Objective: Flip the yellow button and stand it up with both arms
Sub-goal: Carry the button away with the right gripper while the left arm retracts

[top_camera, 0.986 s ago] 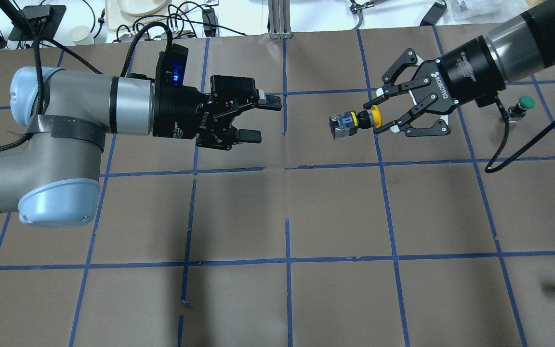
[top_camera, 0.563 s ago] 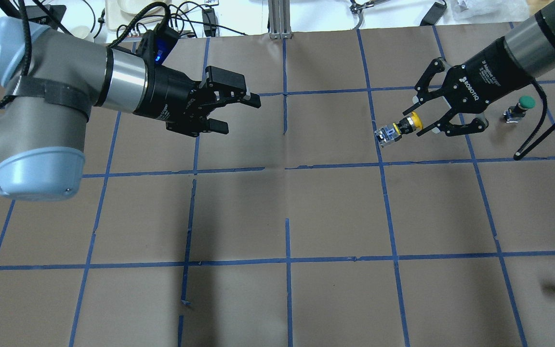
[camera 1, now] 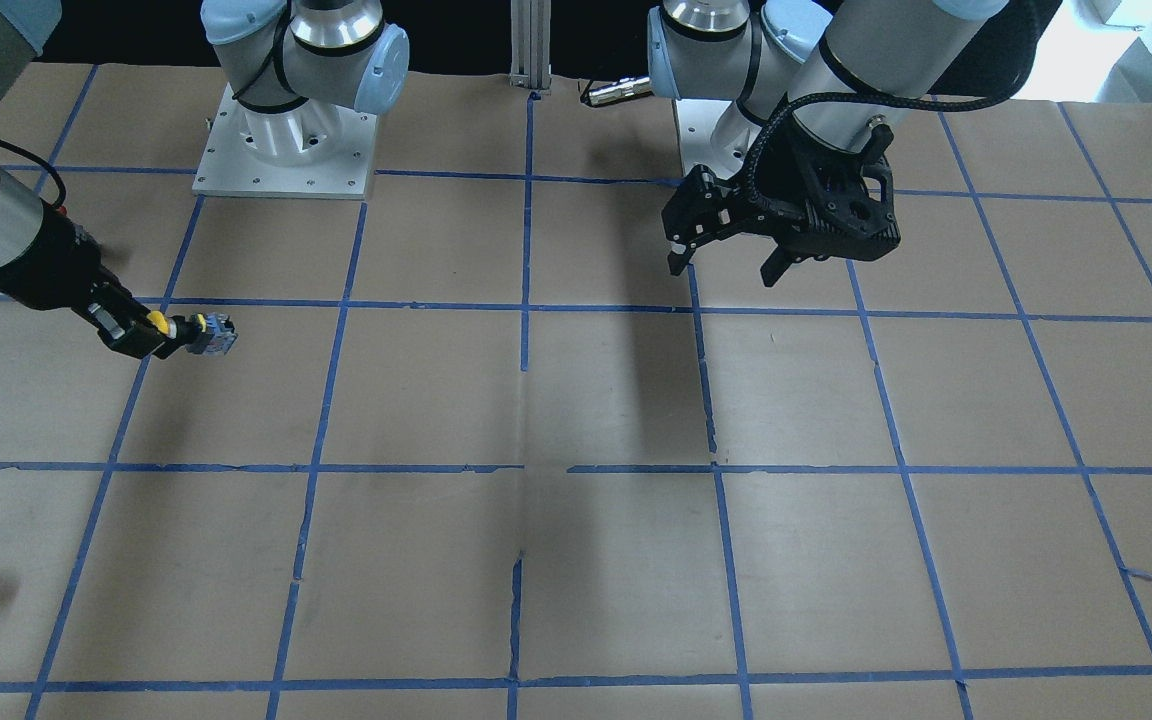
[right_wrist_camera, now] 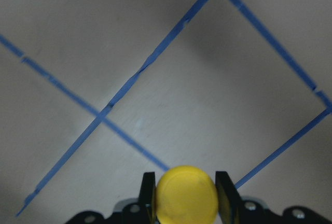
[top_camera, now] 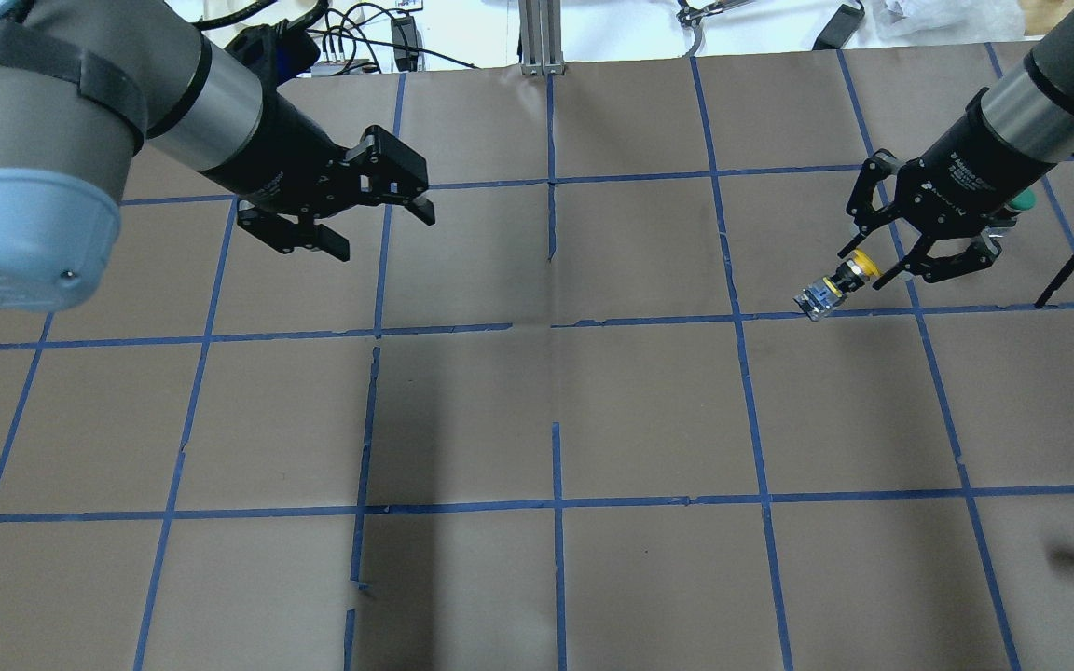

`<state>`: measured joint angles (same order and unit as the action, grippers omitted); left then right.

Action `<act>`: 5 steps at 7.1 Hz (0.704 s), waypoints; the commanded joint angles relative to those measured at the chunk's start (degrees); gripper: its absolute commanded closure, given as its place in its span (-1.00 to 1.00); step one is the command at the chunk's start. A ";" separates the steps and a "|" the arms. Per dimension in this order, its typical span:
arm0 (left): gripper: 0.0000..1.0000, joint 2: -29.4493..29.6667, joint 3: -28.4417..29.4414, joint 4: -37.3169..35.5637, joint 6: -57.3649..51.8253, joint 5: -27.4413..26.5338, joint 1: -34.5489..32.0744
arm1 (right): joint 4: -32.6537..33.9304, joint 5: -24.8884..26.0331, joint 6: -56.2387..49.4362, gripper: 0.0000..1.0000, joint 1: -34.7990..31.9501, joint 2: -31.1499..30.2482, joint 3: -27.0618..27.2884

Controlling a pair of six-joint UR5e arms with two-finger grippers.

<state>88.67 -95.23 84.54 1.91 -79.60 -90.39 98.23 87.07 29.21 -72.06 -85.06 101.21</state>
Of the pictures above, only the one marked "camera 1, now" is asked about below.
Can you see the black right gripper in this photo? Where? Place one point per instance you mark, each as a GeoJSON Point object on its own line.
{"type": "Point", "coordinates": [48, 263]}

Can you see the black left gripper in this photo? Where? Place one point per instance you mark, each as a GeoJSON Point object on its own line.
{"type": "Point", "coordinates": [784, 172]}

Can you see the yellow push button switch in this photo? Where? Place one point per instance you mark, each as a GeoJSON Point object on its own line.
{"type": "Point", "coordinates": [211, 334]}

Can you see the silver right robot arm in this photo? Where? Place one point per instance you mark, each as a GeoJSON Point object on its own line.
{"type": "Point", "coordinates": [274, 55]}

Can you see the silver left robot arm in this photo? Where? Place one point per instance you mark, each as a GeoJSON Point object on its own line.
{"type": "Point", "coordinates": [813, 98]}

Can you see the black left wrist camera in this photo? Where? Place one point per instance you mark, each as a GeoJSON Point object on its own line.
{"type": "Point", "coordinates": [847, 198]}

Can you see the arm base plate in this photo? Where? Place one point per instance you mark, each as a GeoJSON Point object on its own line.
{"type": "Point", "coordinates": [316, 151]}
{"type": "Point", "coordinates": [715, 133]}

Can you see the aluminium frame post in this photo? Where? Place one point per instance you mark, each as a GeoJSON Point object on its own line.
{"type": "Point", "coordinates": [530, 29]}

